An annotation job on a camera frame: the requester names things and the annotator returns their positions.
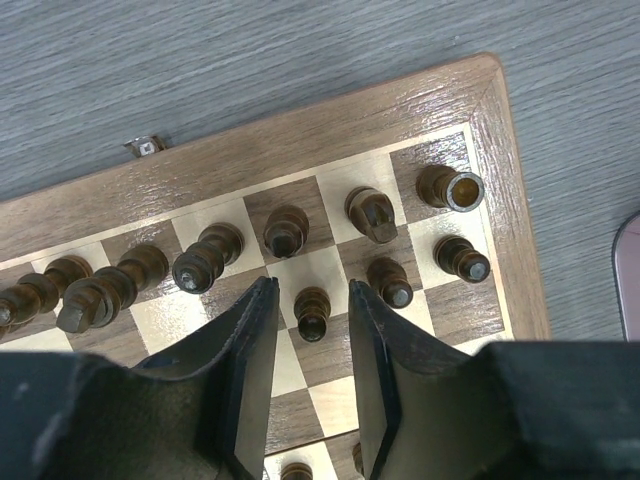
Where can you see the dark knight chess piece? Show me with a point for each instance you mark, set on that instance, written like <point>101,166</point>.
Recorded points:
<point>371,212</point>

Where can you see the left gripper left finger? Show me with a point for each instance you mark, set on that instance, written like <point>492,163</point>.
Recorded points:
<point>222,377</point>

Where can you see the dark king chess piece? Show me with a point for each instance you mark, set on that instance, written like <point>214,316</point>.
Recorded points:
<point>96,301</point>

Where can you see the dark queen chess piece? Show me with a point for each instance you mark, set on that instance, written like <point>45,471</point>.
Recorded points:
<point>204,261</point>

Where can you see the dark bishop chess piece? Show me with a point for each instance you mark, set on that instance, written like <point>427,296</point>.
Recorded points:
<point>286,231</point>

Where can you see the silver metal tray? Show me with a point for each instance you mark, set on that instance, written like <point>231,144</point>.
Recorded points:
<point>626,260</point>

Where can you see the dark rook piece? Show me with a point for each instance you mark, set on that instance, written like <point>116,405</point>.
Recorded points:
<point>441,186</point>

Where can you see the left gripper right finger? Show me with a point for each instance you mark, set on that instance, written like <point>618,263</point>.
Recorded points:
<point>417,397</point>

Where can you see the dark pawn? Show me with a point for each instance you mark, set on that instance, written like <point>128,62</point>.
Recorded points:
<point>312,310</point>
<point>456,255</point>
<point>296,471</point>
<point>389,280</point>

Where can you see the wooden chess board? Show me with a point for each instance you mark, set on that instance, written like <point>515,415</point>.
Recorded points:
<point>383,137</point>

